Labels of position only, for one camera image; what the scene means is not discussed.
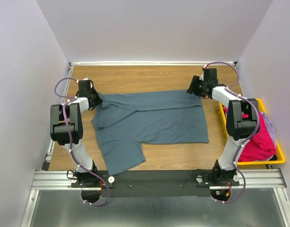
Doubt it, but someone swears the lavender t-shirt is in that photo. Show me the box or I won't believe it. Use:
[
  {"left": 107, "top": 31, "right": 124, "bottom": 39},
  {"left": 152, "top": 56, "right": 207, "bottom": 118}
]
[{"left": 260, "top": 111, "right": 277, "bottom": 146}]

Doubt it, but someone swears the aluminium front frame rail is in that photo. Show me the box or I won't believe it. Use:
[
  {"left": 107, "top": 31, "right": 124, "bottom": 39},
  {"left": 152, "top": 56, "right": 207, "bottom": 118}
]
[{"left": 31, "top": 169, "right": 287, "bottom": 190}]

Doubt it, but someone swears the aluminium back table rail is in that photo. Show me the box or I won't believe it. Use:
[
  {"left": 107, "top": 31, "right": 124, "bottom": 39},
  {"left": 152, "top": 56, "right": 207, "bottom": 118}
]
[{"left": 69, "top": 61, "right": 237, "bottom": 67}]

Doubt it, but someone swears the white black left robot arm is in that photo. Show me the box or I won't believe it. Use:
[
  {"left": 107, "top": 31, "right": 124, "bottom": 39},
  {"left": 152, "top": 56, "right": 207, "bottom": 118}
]
[{"left": 50, "top": 78, "right": 103, "bottom": 187}]

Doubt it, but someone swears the aluminium table rail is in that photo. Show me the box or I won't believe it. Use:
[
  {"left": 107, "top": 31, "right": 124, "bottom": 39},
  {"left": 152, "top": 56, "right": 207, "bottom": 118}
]
[
  {"left": 41, "top": 63, "right": 74, "bottom": 171},
  {"left": 69, "top": 61, "right": 237, "bottom": 67}
]

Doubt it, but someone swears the black garment in bin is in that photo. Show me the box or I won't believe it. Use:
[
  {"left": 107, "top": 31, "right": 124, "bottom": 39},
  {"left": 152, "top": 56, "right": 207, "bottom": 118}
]
[{"left": 268, "top": 154, "right": 278, "bottom": 161}]

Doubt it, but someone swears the magenta t-shirt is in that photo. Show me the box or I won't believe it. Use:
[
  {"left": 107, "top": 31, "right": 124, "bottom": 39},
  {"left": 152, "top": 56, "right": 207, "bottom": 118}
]
[{"left": 224, "top": 106, "right": 277, "bottom": 163}]

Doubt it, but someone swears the yellow plastic bin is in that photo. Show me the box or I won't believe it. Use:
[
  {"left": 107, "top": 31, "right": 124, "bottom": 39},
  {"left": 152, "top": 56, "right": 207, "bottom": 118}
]
[{"left": 218, "top": 98, "right": 286, "bottom": 165}]

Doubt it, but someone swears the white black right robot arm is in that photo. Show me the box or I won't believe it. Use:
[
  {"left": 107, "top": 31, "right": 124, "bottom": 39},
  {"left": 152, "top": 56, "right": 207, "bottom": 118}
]
[{"left": 187, "top": 67, "right": 260, "bottom": 185}]

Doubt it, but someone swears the aluminium left table rail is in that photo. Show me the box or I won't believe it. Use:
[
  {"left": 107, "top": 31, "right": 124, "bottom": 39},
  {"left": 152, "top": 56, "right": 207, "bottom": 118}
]
[{"left": 41, "top": 63, "right": 74, "bottom": 171}]

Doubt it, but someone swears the teal blue t-shirt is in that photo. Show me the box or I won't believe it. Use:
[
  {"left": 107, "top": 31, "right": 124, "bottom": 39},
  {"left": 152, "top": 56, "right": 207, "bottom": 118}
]
[{"left": 91, "top": 90, "right": 209, "bottom": 175}]

